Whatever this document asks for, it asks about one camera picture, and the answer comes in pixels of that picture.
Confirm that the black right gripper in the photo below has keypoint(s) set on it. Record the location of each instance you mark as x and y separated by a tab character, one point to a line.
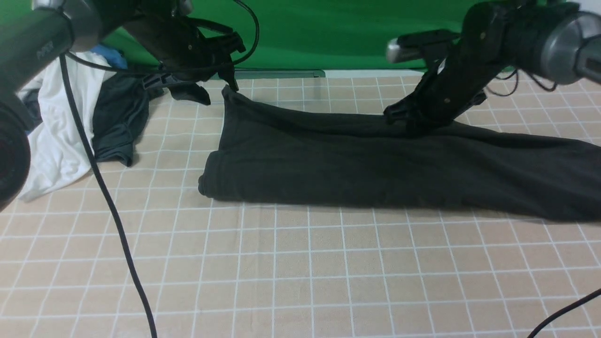
442	95

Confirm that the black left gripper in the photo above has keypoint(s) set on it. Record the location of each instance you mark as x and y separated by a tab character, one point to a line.
184	52

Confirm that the dark gray crumpled garment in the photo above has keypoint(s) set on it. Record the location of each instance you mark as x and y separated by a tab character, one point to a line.
121	114

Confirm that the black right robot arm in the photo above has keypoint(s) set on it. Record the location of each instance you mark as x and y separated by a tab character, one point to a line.
557	42

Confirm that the blue garment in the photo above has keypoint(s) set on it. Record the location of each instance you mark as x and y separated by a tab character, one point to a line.
113	56

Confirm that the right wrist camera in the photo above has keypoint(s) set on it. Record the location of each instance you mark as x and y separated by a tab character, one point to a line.
430	46

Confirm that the white shirt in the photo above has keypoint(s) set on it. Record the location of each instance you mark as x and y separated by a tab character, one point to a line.
58	157

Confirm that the green backdrop cloth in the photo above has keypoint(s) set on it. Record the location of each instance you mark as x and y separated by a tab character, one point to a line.
319	34

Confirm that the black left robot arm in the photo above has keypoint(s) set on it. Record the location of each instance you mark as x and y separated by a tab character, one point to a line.
56	29

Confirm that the dark gray long-sleeve shirt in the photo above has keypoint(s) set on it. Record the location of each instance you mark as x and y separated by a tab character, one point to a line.
268	154

